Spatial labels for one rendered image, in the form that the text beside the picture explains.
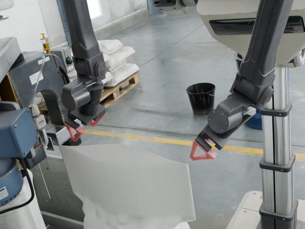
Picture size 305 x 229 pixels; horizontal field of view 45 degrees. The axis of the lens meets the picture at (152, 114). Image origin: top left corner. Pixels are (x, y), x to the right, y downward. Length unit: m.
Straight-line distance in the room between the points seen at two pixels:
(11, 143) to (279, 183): 1.16
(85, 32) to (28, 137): 0.31
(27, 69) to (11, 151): 0.41
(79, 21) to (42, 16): 5.96
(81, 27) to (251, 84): 0.46
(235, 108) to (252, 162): 2.13
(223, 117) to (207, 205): 1.76
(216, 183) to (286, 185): 1.11
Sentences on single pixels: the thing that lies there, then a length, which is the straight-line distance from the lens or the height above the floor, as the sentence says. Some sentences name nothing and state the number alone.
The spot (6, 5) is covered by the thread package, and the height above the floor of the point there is 1.54.
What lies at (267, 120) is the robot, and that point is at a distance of 1.56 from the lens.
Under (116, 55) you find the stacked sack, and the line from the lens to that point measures 4.59.
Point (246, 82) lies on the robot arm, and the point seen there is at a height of 1.30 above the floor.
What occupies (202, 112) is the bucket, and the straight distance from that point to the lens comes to 3.71.
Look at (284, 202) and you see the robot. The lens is 1.75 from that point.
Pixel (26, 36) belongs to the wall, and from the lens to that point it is 6.64.
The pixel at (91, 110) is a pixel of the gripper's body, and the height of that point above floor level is 1.20.
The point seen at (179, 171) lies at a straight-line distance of 1.06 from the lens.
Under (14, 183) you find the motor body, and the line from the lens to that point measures 1.00.
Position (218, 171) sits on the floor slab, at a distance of 2.86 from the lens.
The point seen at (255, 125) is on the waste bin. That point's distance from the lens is 3.38.
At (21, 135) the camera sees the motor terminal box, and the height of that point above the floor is 1.26.
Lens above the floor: 1.61
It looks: 24 degrees down
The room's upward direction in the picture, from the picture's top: 10 degrees counter-clockwise
